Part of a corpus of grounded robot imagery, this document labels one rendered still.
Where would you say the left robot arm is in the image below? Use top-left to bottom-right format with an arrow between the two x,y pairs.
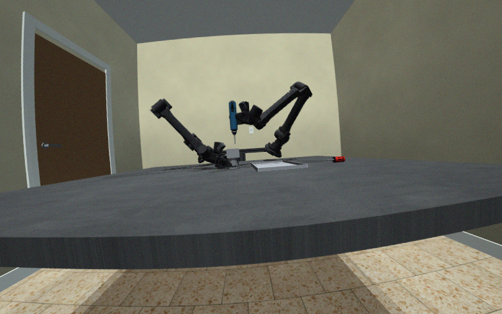
239,81 -> 312,155

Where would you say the grey cylinder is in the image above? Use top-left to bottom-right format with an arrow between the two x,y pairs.
228,158 -> 239,169

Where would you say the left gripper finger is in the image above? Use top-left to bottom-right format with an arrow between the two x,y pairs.
235,112 -> 247,123

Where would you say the white l-shaped bracket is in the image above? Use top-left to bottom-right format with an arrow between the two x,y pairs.
226,148 -> 239,158

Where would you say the white shallow rectangular tray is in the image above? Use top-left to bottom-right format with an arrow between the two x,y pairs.
251,160 -> 308,172

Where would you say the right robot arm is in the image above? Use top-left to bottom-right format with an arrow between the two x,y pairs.
151,99 -> 225,163

